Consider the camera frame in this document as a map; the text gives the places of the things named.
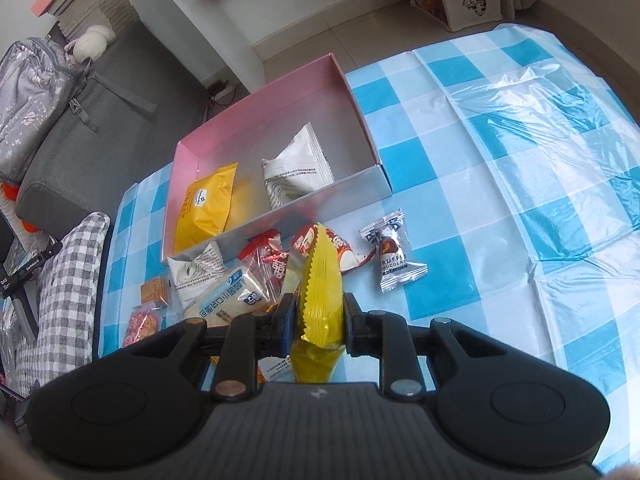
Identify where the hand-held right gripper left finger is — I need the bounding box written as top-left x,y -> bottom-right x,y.
150,292 -> 297,402

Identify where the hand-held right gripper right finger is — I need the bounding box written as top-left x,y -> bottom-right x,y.
344,292 -> 493,397

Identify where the bright yellow snack packet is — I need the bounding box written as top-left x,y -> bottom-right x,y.
290,222 -> 347,386

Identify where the red candy packet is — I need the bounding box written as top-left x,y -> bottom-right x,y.
291,224 -> 375,277
238,229 -> 297,308

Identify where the cream bread packet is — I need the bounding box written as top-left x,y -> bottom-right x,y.
184,267 -> 262,332

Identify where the silver chocolate packet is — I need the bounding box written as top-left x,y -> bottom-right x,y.
359,208 -> 430,295

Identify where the white green-print snack packet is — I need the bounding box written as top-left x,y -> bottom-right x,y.
167,241 -> 227,309

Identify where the orange-yellow labelled snack packet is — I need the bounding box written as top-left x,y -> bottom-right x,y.
173,162 -> 239,254

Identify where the pink cracker packet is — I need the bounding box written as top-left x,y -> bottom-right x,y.
122,302 -> 164,349

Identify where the pink cardboard box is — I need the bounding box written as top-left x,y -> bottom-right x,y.
161,52 -> 395,266

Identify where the orange square cracker packet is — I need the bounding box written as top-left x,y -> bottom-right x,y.
138,277 -> 172,307

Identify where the blue checked tablecloth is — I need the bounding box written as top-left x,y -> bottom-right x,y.
97,22 -> 640,463

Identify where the grey checked pillow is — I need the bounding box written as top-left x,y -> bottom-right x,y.
14,211 -> 112,398

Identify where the grey sofa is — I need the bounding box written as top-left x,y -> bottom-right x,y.
0,19 -> 213,228

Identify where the black device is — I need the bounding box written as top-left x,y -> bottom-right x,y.
0,240 -> 64,343

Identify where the orange toy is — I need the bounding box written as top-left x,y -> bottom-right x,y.
0,180 -> 38,233

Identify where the white shelf unit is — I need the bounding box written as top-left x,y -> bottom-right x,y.
136,0 -> 387,97

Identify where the grey patterned backpack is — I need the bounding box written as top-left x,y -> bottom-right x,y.
0,36 -> 159,184

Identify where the white plastic crate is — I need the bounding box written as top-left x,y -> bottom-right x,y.
406,0 -> 502,32

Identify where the white plush toy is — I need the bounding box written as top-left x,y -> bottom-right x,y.
64,24 -> 117,64

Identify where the stack of books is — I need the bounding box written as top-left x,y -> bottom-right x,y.
51,0 -> 139,42

